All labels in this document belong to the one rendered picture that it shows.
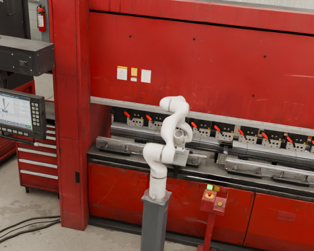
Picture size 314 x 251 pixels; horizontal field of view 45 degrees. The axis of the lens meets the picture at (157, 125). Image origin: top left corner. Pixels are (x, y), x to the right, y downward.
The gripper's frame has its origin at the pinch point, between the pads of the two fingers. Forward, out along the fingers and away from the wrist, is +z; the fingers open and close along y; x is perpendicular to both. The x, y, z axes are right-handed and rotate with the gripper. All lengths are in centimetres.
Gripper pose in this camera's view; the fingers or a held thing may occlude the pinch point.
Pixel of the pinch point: (179, 147)
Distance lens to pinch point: 342.5
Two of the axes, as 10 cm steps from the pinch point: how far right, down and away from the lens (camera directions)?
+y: -9.8, -1.5, 1.6
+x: -2.1, 9.0, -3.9
